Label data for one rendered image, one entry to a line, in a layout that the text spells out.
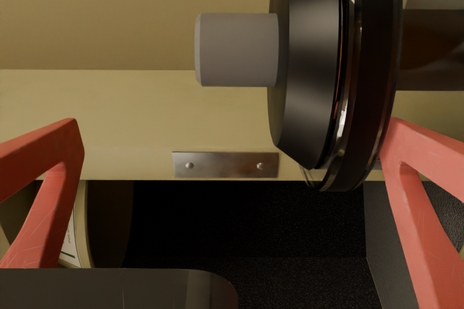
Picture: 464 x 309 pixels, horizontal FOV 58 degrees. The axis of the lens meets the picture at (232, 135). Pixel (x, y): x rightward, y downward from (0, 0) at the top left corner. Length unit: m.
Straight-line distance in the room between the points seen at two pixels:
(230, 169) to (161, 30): 0.45
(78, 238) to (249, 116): 0.18
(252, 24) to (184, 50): 0.56
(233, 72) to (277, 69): 0.02
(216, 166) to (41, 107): 0.14
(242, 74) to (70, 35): 0.61
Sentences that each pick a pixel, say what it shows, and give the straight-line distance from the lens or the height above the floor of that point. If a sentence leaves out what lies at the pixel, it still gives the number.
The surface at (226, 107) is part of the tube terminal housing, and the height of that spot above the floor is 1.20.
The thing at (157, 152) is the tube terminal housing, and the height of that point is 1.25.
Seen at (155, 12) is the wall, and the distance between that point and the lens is 0.70.
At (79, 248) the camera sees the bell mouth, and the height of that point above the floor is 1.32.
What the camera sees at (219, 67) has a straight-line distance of 0.15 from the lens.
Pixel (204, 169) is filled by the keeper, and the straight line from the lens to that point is 0.29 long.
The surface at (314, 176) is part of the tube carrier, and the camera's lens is 0.16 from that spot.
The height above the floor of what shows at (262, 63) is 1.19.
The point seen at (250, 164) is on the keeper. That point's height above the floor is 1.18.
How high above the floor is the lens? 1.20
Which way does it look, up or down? level
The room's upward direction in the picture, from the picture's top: 90 degrees counter-clockwise
